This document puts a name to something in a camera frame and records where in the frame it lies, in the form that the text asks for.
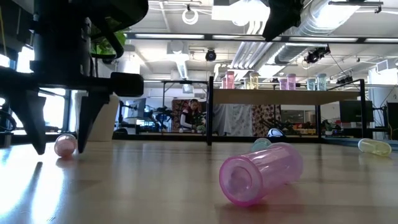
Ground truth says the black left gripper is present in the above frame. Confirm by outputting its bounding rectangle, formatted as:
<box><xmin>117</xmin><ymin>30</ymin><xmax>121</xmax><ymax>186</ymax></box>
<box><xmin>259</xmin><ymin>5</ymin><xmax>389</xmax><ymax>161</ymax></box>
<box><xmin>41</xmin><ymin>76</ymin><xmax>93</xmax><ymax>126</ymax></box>
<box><xmin>0</xmin><ymin>67</ymin><xmax>146</xmax><ymax>156</ymax></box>

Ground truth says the wooden shelf board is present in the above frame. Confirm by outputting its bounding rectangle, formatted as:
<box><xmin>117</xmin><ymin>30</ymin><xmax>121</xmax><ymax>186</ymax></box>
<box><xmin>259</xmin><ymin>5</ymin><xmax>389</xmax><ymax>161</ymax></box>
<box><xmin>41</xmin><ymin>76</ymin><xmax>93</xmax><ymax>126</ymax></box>
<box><xmin>213</xmin><ymin>88</ymin><xmax>361</xmax><ymax>106</ymax></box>

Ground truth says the large bright window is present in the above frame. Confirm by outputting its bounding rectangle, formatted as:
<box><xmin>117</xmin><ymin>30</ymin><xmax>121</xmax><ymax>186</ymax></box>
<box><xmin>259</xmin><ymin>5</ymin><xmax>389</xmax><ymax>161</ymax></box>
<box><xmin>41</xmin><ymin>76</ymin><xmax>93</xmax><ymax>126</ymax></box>
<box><xmin>0</xmin><ymin>46</ymin><xmax>74</xmax><ymax>133</ymax></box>

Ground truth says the beige plant pot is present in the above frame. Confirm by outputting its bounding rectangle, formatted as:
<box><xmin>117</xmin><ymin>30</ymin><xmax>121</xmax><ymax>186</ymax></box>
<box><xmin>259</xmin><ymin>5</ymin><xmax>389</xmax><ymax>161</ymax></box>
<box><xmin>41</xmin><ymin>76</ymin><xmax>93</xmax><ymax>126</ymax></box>
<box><xmin>74</xmin><ymin>93</ymin><xmax>121</xmax><ymax>142</ymax></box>

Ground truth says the black base block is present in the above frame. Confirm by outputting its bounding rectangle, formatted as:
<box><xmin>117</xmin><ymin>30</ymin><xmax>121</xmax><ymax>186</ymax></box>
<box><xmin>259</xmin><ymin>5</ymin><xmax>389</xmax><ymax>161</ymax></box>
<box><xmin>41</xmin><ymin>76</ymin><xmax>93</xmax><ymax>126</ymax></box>
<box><xmin>0</xmin><ymin>132</ymin><xmax>14</xmax><ymax>149</ymax></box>

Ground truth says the computer monitor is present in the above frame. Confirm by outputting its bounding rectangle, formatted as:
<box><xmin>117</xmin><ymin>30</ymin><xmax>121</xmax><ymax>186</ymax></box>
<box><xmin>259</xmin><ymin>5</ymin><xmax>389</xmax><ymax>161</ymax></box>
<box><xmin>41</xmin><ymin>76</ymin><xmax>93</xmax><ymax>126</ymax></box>
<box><xmin>126</xmin><ymin>98</ymin><xmax>147</xmax><ymax>119</ymax></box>

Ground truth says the black overhead rig beam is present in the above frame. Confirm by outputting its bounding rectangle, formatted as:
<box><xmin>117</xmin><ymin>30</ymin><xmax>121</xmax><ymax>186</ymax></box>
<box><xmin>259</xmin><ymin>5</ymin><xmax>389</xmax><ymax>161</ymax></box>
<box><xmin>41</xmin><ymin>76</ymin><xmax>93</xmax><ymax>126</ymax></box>
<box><xmin>124</xmin><ymin>32</ymin><xmax>398</xmax><ymax>44</ymax></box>

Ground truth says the brown floral cloth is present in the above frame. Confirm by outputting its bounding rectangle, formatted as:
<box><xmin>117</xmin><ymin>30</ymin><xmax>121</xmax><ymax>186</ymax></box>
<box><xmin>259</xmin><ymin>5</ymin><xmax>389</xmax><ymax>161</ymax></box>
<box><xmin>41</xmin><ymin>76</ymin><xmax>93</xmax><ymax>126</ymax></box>
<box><xmin>251</xmin><ymin>105</ymin><xmax>282</xmax><ymax>137</ymax></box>

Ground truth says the white air conditioner unit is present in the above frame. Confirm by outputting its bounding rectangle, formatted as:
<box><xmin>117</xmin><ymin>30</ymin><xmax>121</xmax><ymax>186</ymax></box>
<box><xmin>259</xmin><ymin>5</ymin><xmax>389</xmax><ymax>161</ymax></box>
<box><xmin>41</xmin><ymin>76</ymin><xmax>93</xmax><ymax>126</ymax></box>
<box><xmin>368</xmin><ymin>58</ymin><xmax>398</xmax><ymax>91</ymax></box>

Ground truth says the white floral cloth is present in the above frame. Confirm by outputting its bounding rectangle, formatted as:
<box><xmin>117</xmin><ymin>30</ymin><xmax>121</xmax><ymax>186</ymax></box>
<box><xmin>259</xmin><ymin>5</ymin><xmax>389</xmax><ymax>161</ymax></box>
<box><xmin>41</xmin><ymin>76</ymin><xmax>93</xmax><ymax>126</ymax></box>
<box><xmin>213</xmin><ymin>104</ymin><xmax>253</xmax><ymax>137</ymax></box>

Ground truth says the black monitor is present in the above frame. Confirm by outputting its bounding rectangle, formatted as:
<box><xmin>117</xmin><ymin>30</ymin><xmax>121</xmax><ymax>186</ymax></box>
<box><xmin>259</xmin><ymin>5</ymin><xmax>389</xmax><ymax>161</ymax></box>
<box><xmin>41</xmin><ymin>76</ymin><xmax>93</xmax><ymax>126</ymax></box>
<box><xmin>338</xmin><ymin>100</ymin><xmax>374</xmax><ymax>123</ymax></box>
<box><xmin>387</xmin><ymin>101</ymin><xmax>398</xmax><ymax>141</ymax></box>

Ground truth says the person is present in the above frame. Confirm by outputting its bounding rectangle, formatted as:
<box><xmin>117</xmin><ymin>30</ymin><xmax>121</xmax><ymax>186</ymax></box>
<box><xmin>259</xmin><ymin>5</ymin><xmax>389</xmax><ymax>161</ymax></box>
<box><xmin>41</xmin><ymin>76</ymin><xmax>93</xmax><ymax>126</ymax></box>
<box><xmin>179</xmin><ymin>98</ymin><xmax>203</xmax><ymax>134</ymax></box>

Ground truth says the silver ventilation duct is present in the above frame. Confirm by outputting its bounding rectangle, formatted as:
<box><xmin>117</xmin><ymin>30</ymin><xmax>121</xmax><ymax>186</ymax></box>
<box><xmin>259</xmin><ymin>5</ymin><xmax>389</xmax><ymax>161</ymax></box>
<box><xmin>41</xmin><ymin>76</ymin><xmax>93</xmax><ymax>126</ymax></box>
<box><xmin>273</xmin><ymin>0</ymin><xmax>361</xmax><ymax>65</ymax></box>

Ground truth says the black overhead rig camera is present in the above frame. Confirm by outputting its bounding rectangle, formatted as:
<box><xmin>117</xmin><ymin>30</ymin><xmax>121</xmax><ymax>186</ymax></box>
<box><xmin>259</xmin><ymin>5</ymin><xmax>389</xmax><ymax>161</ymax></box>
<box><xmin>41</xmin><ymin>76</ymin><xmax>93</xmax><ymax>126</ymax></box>
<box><xmin>303</xmin><ymin>45</ymin><xmax>331</xmax><ymax>65</ymax></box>

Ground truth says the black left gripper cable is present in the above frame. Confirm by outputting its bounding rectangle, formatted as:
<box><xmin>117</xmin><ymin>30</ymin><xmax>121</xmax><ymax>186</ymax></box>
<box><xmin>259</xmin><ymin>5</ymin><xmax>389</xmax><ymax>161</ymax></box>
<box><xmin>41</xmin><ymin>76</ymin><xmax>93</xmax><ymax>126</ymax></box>
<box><xmin>90</xmin><ymin>17</ymin><xmax>125</xmax><ymax>60</ymax></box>

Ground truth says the white cable coil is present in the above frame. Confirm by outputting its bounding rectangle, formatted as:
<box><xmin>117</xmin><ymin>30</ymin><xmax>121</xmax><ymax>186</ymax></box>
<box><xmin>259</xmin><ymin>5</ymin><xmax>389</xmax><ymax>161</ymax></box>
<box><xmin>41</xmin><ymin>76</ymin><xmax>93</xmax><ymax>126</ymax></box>
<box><xmin>181</xmin><ymin>6</ymin><xmax>200</xmax><ymax>26</ymax></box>

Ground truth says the black workstation frame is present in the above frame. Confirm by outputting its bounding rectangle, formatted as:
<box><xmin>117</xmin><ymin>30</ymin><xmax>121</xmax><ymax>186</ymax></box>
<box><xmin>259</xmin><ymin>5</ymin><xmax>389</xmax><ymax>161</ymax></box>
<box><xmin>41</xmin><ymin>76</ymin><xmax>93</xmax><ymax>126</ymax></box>
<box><xmin>161</xmin><ymin>79</ymin><xmax>209</xmax><ymax>134</ymax></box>

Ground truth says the white ceiling air duct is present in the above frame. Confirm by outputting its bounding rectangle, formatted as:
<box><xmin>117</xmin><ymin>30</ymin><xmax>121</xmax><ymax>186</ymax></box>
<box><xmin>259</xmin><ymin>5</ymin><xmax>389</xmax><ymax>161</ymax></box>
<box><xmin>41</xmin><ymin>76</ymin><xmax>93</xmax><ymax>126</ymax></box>
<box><xmin>166</xmin><ymin>39</ymin><xmax>191</xmax><ymax>80</ymax></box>

